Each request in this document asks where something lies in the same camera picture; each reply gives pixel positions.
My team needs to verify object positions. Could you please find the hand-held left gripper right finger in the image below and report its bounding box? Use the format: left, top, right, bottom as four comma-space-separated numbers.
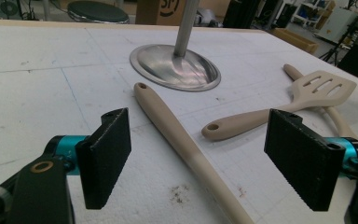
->
263, 108, 347, 212

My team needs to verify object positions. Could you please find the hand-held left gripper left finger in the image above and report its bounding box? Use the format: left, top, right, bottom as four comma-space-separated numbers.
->
75, 107, 132, 210

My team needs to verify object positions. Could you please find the beige slotted turner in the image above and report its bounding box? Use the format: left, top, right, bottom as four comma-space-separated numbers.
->
200, 70, 358, 142

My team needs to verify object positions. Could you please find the beige perforated skimmer spoon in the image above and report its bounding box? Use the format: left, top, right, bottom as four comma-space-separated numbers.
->
132, 81, 256, 224

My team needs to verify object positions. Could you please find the metal utensil rack stand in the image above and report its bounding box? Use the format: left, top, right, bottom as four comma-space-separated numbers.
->
129, 0, 222, 92

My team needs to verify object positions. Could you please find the white foam mat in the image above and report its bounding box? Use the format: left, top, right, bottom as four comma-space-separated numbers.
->
0, 23, 358, 224

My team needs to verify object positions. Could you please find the light wooden box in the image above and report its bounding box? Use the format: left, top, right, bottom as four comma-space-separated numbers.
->
269, 27, 320, 54

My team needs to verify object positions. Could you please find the black round stool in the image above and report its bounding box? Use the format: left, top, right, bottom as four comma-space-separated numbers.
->
66, 0, 131, 24

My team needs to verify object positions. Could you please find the cardboard box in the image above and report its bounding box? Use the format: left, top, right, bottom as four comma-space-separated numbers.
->
135, 0, 187, 26

